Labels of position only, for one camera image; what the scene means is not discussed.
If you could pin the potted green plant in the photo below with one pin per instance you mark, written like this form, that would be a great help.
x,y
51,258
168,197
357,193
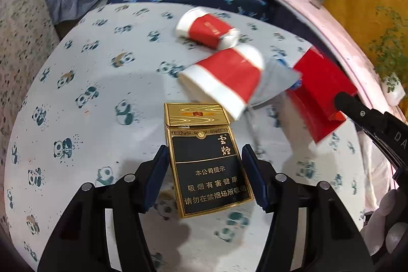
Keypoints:
x,y
391,56

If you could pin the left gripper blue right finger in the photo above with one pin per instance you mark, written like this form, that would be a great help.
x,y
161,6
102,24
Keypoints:
x,y
257,174

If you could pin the red white paper cup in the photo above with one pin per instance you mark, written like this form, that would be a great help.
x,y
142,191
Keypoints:
x,y
201,26

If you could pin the person's right hand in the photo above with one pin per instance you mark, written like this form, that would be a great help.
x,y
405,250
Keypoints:
x,y
388,224

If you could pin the panda print table cloth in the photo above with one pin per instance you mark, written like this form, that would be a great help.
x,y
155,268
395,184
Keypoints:
x,y
95,112

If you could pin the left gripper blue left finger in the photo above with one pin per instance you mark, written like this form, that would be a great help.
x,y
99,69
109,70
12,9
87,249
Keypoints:
x,y
155,171

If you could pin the blue wrapper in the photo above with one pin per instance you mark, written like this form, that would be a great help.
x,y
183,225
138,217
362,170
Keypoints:
x,y
292,77

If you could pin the red paper envelope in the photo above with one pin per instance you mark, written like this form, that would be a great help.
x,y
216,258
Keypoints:
x,y
321,81

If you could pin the gold black cigarette box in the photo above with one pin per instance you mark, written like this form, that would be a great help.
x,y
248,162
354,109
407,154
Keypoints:
x,y
206,164

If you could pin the pink bed cover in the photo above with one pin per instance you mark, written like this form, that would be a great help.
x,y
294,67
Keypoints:
x,y
361,72

